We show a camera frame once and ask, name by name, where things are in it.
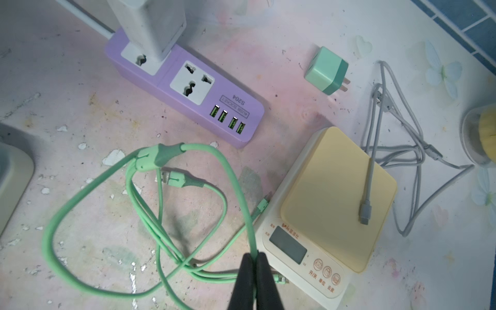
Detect white charger adapter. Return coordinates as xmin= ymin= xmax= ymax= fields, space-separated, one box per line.
xmin=108 ymin=0 xmax=187 ymax=61

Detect white power strip cable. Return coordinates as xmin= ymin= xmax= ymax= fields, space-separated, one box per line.
xmin=56 ymin=0 xmax=115 ymax=40

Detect yellow pen cup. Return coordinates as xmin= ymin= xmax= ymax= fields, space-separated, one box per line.
xmin=461 ymin=103 xmax=495 ymax=169

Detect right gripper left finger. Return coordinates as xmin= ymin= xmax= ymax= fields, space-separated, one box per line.
xmin=227 ymin=253 xmax=256 ymax=310

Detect green charging cable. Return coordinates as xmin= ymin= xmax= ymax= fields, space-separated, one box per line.
xmin=41 ymin=142 xmax=289 ymax=310

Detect yellow electronic scale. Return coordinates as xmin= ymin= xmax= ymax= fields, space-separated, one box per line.
xmin=254 ymin=127 xmax=397 ymax=309

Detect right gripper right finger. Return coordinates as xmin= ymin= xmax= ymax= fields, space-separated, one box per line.
xmin=255 ymin=252 xmax=284 ymax=310

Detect blue electronic scale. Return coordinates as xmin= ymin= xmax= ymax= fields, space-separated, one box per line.
xmin=1 ymin=143 xmax=34 ymax=234

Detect green charger adapter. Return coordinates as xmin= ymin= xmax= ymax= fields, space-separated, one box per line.
xmin=304 ymin=46 xmax=350 ymax=96

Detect purple power strip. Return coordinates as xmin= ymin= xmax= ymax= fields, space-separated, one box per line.
xmin=105 ymin=29 xmax=265 ymax=149

